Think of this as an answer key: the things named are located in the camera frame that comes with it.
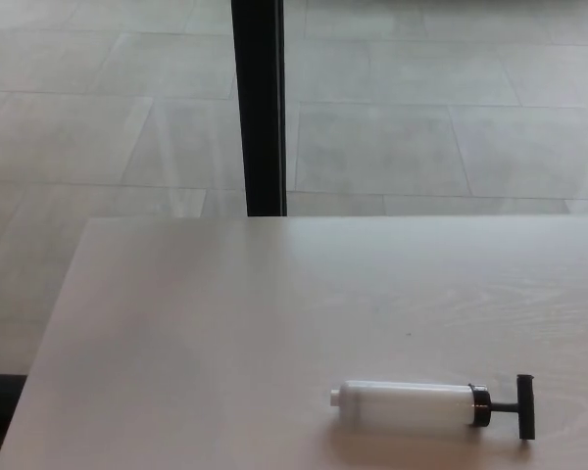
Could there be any white air pump black handle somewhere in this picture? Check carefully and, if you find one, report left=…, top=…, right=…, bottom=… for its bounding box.
left=329, top=374, right=537, bottom=441

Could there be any black vertical frame post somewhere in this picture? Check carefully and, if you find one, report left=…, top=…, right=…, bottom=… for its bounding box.
left=229, top=0, right=289, bottom=217

